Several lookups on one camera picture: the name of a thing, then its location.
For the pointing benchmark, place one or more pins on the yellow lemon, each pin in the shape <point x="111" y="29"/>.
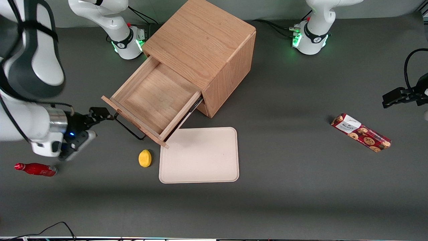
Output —
<point x="145" y="158"/>

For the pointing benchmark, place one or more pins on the beige rectangular tray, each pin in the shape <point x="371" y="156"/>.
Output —
<point x="200" y="157"/>

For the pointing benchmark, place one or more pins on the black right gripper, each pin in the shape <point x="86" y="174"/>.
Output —
<point x="76" y="123"/>

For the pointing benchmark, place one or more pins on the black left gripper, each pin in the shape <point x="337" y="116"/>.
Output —
<point x="420" y="91"/>

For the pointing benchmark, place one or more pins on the wooden drawer cabinet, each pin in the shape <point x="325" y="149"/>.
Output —
<point x="200" y="40"/>

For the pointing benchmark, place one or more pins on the red cookie box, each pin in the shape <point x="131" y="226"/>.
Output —
<point x="361" y="133"/>

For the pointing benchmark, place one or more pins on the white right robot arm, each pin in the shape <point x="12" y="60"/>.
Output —
<point x="33" y="67"/>

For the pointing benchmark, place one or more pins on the red drink bottle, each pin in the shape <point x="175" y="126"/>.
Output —
<point x="36" y="169"/>

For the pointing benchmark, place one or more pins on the grey table mat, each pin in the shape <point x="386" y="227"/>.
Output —
<point x="301" y="201"/>

